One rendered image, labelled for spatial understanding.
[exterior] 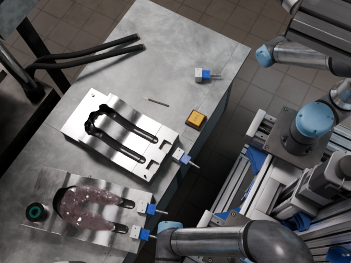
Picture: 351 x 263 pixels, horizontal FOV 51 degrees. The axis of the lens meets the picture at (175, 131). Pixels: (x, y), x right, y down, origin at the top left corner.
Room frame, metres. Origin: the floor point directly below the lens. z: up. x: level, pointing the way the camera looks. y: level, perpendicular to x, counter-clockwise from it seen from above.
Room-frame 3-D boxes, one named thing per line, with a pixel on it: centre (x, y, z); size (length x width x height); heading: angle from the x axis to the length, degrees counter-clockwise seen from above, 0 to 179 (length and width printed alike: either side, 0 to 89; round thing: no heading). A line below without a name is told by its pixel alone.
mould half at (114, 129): (0.62, 0.26, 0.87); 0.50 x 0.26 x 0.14; 54
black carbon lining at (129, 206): (0.28, 0.38, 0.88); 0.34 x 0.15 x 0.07; 71
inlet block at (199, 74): (0.89, -0.19, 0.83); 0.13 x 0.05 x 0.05; 82
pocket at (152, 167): (0.43, 0.12, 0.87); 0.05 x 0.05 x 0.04; 54
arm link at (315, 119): (0.45, -0.50, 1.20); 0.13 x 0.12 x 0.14; 120
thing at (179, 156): (0.46, -0.04, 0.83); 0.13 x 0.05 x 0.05; 52
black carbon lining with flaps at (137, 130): (0.60, 0.26, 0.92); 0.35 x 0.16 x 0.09; 54
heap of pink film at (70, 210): (0.28, 0.40, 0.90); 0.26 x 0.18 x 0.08; 71
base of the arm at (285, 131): (0.45, -0.49, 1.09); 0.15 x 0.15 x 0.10
